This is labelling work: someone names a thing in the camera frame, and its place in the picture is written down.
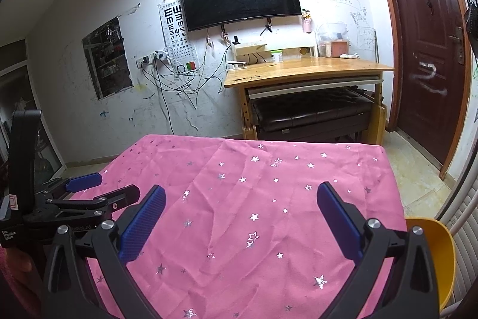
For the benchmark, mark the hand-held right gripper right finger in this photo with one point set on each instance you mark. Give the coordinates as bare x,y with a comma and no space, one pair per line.
341,222

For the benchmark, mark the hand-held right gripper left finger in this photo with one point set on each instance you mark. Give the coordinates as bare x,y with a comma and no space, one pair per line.
143,222

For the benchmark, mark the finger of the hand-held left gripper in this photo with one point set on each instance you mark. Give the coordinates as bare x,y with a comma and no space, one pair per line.
119,194
84,181

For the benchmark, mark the yellow plastic basin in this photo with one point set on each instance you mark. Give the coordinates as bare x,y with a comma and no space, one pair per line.
437,259

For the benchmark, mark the person's left forearm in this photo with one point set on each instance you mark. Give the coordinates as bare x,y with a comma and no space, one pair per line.
16,296

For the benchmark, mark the person's left hand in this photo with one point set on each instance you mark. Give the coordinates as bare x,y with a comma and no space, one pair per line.
16,261

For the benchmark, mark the pink star-print tablecloth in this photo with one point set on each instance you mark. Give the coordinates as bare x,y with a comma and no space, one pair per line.
242,229

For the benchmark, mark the black leather bench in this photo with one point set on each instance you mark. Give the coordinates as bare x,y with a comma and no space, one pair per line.
310,113

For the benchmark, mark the white slatted chair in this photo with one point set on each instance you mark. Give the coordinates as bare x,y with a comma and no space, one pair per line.
466,248

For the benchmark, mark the wooden desk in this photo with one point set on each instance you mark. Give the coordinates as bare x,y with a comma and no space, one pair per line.
306,68

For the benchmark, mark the eye chart poster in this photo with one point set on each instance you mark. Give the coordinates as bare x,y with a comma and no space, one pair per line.
175,38

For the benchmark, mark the white cloth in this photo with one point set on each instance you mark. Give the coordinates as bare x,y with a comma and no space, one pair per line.
349,56

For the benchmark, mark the small white power strip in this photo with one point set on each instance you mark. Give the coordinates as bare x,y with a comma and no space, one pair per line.
237,65

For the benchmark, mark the white jar green lid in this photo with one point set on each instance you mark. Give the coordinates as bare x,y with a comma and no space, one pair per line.
277,57

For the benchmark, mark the dark red door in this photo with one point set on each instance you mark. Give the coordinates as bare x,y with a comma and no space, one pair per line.
422,42

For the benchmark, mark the black hanging bag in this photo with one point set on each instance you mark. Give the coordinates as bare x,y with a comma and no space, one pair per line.
472,20

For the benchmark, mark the dark wall recess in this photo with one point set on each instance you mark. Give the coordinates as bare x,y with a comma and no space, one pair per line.
108,61

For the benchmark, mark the white wall socket plate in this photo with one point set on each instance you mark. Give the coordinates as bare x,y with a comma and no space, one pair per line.
142,62

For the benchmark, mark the pink wall toy holder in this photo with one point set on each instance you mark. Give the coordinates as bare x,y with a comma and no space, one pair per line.
307,23

